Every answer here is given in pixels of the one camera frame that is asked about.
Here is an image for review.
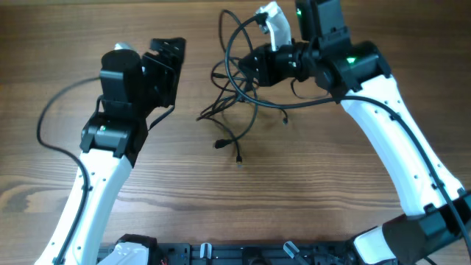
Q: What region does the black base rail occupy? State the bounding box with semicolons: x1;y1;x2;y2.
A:
97;241;354;265

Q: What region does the black right camera cable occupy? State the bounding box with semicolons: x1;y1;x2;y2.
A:
224;13;471;251

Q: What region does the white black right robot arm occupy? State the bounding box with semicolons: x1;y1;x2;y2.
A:
238;1;470;264

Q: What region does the black left camera cable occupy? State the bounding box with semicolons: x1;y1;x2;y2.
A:
35;76;102;265

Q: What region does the thin black usb cable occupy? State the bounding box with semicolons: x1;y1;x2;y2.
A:
196;9;290;167

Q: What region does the black camera cable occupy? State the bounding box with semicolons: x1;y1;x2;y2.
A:
224;13;471;251
35;76;102;265

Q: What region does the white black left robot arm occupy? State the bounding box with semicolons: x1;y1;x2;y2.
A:
36;38;186;264

